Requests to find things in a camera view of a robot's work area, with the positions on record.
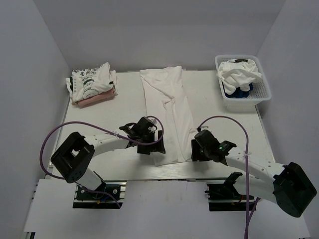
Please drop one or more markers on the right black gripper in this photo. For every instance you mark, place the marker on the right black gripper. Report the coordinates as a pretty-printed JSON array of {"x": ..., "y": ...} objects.
[{"x": 196, "y": 155}]

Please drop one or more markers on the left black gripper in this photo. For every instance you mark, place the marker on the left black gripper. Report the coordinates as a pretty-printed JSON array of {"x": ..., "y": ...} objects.
[{"x": 157, "y": 147}]

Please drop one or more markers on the white logo t-shirt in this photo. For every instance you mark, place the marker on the white logo t-shirt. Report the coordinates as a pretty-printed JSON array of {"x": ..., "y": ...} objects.
[{"x": 166, "y": 99}]

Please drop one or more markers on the white t-shirt with tag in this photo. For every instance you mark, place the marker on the white t-shirt with tag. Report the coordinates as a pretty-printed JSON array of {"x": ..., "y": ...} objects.
[{"x": 236, "y": 73}]

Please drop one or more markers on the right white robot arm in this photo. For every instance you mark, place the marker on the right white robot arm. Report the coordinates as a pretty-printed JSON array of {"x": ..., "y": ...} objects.
[{"x": 288, "y": 186}]

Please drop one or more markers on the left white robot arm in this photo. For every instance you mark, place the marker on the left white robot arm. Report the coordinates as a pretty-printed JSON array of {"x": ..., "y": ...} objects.
[{"x": 73, "y": 157}]

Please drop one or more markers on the blue t-shirt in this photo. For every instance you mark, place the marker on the blue t-shirt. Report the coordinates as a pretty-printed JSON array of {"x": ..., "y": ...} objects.
[{"x": 239, "y": 94}]

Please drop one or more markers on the folded printed white t-shirt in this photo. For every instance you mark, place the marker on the folded printed white t-shirt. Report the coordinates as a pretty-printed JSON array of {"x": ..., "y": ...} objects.
[{"x": 87, "y": 83}]

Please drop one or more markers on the white plastic basket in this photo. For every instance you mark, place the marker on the white plastic basket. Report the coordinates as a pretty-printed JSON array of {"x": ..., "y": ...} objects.
[{"x": 261, "y": 91}]

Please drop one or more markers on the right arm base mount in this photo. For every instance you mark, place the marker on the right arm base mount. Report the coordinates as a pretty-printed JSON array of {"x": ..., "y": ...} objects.
[{"x": 223, "y": 197}]

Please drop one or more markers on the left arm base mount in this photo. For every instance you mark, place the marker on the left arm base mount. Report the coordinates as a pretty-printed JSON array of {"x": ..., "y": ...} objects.
[{"x": 113, "y": 197}]

